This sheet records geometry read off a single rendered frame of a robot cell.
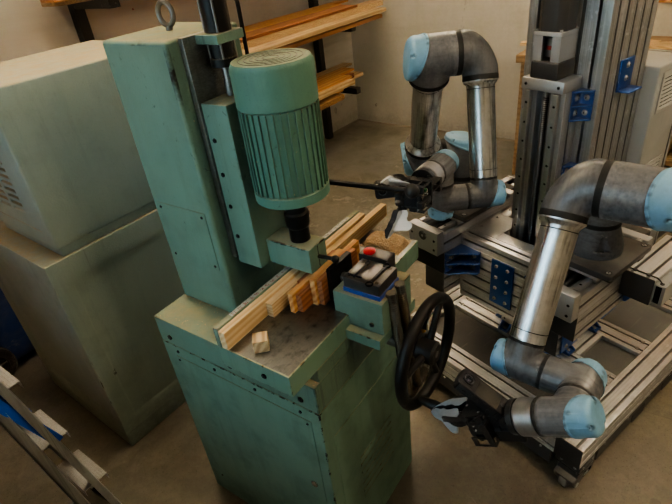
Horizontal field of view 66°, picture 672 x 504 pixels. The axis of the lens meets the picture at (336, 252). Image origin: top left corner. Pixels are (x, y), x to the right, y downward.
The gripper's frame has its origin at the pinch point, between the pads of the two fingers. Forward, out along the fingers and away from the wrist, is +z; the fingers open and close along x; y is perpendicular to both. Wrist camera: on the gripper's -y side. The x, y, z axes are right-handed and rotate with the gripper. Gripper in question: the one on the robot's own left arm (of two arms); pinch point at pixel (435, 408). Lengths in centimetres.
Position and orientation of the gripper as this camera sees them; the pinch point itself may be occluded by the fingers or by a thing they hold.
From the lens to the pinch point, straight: 124.3
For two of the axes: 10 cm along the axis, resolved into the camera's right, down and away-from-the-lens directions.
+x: 5.6, -4.9, 6.7
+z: -6.6, 2.2, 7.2
